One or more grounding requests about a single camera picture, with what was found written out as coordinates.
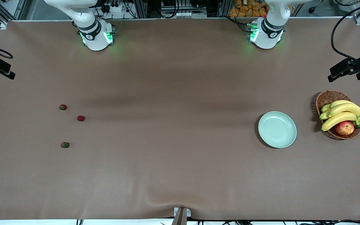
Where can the white power strip with plugs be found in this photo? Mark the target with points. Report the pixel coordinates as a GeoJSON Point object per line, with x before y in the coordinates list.
{"type": "Point", "coordinates": [116, 8]}

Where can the brown table cover sheet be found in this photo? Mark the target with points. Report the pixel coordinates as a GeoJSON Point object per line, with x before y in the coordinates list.
{"type": "Point", "coordinates": [180, 93]}

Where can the yellow banana bunch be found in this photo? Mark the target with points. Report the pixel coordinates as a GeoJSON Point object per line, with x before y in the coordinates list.
{"type": "Point", "coordinates": [345, 108]}

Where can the long white power strip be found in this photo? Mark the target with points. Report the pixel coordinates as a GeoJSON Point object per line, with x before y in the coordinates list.
{"type": "Point", "coordinates": [186, 14]}

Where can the pale green round plate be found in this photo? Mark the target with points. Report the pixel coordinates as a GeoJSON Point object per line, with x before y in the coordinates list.
{"type": "Point", "coordinates": [277, 129]}

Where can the red apple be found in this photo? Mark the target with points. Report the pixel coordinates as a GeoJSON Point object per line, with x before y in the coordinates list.
{"type": "Point", "coordinates": [344, 128]}

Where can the orange bread rolls pile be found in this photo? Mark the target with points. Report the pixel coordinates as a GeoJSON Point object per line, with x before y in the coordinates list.
{"type": "Point", "coordinates": [245, 11]}

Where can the brown wicker basket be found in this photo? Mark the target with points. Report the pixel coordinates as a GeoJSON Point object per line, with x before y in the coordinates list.
{"type": "Point", "coordinates": [328, 97]}

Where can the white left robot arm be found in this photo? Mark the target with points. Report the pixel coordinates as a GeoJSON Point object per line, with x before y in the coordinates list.
{"type": "Point", "coordinates": [266, 39]}

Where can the small red strawberry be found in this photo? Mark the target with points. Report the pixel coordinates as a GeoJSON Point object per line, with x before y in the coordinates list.
{"type": "Point", "coordinates": [81, 118]}
{"type": "Point", "coordinates": [65, 144]}
{"type": "Point", "coordinates": [62, 107]}

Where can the grey metal camera mount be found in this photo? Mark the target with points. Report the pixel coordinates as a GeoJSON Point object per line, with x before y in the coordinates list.
{"type": "Point", "coordinates": [181, 217]}

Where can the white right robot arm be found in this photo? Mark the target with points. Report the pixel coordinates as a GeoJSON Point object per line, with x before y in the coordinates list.
{"type": "Point", "coordinates": [94, 40]}

